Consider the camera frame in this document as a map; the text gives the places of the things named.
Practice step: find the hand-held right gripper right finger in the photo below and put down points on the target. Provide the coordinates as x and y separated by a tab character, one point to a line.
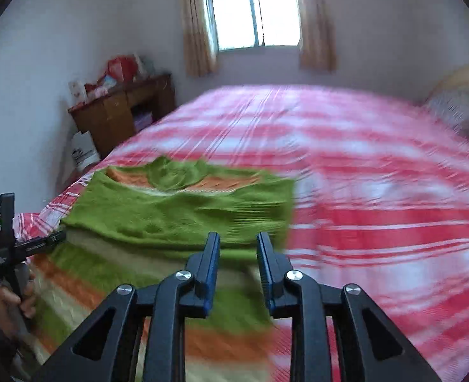
263	262

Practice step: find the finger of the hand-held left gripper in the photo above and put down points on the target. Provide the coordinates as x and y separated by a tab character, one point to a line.
39	242

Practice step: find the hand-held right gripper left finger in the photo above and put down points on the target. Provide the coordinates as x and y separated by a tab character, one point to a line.
212	262

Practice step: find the green orange striped sweater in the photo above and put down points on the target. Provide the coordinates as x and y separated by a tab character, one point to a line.
158	215

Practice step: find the person's left hand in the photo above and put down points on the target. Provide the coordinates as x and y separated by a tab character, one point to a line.
5	304

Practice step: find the white cardboard box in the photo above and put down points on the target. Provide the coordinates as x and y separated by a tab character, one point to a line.
84	149

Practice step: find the bed with red plaid sheet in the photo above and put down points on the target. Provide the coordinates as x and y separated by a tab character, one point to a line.
357	207

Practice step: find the brown wooden desk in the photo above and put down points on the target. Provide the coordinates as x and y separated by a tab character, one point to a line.
115	115

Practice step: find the red bag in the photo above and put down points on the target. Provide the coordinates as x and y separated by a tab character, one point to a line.
121	69

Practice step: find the beige curtain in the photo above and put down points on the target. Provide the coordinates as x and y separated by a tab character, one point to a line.
316	24
196	28

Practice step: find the striped pillow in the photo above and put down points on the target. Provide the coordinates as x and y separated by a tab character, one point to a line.
453	107

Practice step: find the bright window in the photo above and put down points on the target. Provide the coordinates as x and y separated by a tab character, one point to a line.
254	8

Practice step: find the cream wooden headboard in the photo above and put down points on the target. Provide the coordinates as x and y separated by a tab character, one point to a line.
461	77

